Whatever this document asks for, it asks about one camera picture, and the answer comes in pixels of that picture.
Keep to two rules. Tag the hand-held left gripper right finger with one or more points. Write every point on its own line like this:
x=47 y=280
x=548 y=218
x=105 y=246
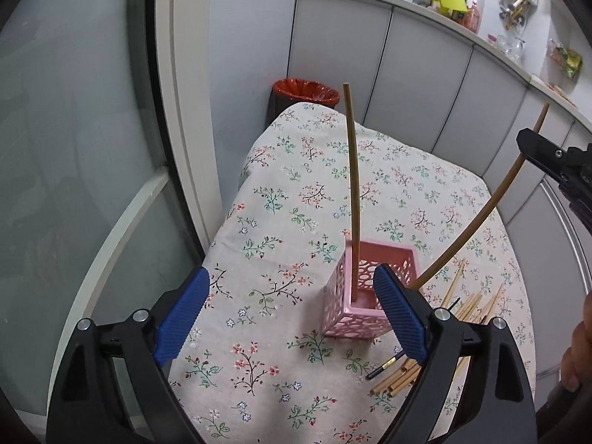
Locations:
x=397 y=314

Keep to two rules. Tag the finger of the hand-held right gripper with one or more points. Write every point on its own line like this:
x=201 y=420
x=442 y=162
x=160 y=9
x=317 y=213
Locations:
x=564 y=166

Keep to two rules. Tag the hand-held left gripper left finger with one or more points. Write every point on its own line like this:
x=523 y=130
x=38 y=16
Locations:
x=185 y=319

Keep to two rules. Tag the pink perforated utensil holder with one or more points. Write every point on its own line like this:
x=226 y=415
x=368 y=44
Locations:
x=351 y=319

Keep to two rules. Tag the thin black pen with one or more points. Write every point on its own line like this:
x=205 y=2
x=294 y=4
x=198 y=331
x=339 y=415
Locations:
x=384 y=365

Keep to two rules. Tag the bundle of bamboo chopsticks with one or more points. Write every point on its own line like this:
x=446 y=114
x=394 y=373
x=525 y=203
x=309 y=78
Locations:
x=476 y=305

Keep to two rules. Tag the long brown chopstick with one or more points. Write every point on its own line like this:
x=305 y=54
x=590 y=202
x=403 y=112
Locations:
x=354 y=171
x=481 y=222

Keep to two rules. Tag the person's right hand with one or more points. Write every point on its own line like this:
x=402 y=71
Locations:
x=578 y=356

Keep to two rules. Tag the green and yellow snack bag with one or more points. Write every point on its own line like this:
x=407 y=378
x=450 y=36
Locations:
x=571 y=60

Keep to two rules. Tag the clear glass jar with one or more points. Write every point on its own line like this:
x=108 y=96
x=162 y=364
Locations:
x=513 y=46

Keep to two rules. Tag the floral tablecloth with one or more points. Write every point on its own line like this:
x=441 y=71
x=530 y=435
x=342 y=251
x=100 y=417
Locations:
x=286 y=222

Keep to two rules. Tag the grey cabinet run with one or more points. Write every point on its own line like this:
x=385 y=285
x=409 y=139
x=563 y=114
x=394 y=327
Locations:
x=416 y=78

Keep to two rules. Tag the pink bottle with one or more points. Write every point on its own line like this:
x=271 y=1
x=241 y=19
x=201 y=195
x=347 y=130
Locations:
x=472 y=18

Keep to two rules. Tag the red-lined trash bin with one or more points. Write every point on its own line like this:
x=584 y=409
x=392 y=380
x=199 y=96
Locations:
x=303 y=92

